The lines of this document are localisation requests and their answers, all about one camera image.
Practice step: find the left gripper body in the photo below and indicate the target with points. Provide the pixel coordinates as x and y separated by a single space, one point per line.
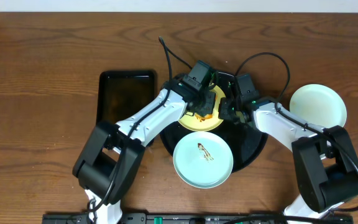
206 106

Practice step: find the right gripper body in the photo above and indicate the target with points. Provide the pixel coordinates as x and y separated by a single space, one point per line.
226 109

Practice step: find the yellow plate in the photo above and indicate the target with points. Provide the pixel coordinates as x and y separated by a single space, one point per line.
190 122

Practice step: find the pale blue plate front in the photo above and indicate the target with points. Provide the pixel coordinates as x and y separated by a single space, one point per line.
203 160

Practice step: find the pale green plate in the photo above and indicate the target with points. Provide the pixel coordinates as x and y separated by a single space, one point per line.
319 104

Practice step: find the green and yellow sponge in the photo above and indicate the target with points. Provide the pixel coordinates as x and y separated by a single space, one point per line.
203 118

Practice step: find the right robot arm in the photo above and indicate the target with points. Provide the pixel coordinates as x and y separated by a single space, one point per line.
326 163

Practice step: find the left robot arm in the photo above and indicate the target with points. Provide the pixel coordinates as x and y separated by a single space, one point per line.
110 159

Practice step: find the black round tray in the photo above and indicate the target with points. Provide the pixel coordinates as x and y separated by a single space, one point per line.
245 142

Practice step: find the black rectangular tray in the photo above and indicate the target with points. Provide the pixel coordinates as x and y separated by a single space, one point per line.
123 93

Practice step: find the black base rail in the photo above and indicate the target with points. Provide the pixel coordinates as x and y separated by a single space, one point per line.
141 218

